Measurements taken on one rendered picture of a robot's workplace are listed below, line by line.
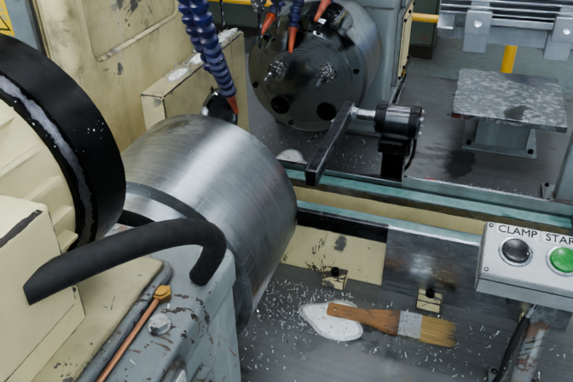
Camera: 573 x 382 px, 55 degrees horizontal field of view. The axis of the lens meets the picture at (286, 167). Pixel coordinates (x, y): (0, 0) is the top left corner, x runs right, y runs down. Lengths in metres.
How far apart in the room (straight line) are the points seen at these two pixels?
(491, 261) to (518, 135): 0.76
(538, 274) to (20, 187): 0.53
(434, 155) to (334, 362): 0.65
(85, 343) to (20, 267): 0.13
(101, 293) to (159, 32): 0.65
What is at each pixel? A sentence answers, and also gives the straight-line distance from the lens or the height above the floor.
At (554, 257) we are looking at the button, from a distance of 0.68.
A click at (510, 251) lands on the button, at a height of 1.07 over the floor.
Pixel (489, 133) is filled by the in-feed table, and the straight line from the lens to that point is 1.40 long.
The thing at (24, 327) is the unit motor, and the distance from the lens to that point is 0.33.
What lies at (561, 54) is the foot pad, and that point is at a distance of 0.79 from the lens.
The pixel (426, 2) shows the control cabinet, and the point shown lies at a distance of 3.98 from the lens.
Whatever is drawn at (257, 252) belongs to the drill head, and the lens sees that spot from 0.62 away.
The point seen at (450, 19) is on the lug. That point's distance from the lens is 0.76.
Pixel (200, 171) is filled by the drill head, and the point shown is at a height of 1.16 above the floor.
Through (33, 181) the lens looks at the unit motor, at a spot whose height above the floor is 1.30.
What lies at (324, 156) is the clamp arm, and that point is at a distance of 0.87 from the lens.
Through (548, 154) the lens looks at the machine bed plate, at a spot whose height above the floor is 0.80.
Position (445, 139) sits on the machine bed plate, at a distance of 1.42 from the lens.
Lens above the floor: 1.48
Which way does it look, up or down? 33 degrees down
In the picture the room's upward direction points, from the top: 1 degrees counter-clockwise
